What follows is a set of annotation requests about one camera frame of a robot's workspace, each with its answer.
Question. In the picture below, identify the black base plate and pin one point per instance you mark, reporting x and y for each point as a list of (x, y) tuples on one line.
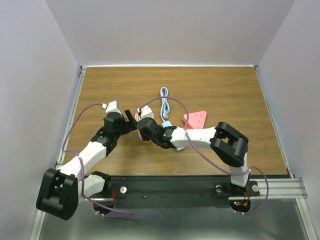
[(189, 191)]

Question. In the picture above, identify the pink triangular power strip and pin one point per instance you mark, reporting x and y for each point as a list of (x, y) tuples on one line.
[(196, 120)]

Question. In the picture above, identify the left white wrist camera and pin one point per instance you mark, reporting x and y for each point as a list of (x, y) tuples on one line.
[(111, 107)]

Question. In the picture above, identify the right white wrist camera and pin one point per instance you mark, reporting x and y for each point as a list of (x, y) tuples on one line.
[(144, 112)]

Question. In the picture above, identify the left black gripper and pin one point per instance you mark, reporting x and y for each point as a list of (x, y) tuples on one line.
[(129, 126)]

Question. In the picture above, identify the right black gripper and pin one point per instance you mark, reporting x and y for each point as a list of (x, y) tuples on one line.
[(143, 137)]

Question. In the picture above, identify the blue power strip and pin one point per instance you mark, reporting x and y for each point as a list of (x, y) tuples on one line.
[(167, 123)]

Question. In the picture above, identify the pink round power strip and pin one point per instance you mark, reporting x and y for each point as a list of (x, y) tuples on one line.
[(143, 139)]

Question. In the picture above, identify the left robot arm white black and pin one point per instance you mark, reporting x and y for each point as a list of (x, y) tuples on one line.
[(62, 189)]

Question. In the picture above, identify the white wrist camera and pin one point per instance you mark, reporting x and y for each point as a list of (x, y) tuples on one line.
[(144, 112), (111, 107)]

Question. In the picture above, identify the aluminium rail frame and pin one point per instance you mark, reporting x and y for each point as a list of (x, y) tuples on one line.
[(229, 91)]

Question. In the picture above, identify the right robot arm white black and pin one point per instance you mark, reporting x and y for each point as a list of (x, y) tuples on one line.
[(229, 145)]

